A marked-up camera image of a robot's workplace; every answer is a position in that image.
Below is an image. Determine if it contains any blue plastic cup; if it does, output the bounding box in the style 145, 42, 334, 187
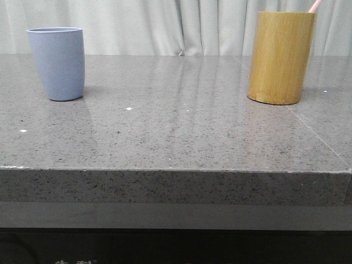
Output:
26, 27, 85, 101

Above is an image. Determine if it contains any pink chopstick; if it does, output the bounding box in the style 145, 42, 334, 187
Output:
308, 0, 322, 13

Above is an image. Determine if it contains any white curtain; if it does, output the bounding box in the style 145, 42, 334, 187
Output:
0, 0, 352, 57

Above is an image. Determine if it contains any bamboo cylinder holder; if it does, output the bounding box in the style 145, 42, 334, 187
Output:
247, 11, 317, 105

